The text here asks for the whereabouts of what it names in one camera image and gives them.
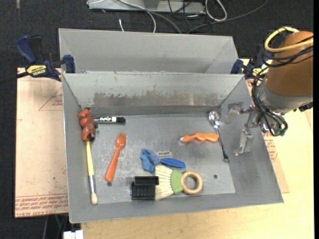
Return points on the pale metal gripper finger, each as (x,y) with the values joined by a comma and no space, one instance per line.
(246,141)
(233,108)

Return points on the metal spoon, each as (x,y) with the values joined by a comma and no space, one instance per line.
(214,119)

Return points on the orange plastic toothbrush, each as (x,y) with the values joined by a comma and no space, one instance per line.
(204,137)

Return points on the grey metal bin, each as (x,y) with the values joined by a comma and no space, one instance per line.
(159,143)

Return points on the small grey packet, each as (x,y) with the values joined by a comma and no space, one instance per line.
(165,154)

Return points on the blue patterned cloth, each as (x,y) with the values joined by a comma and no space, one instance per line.
(149,159)

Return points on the black ribbed plastic box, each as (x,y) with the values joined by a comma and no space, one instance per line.
(144,189)

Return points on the black marker with white label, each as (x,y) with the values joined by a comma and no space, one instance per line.
(108,119)

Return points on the orange plastic fork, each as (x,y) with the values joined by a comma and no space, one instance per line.
(115,158)

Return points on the red-brown toy animal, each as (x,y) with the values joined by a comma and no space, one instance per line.
(86,126)

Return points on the yellow paintbrush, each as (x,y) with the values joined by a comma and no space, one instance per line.
(90,168)

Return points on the brown cardboard board, red print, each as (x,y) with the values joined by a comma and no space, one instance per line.
(40,143)

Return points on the black cylinder on white bracket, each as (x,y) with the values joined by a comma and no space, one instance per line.
(306,107)

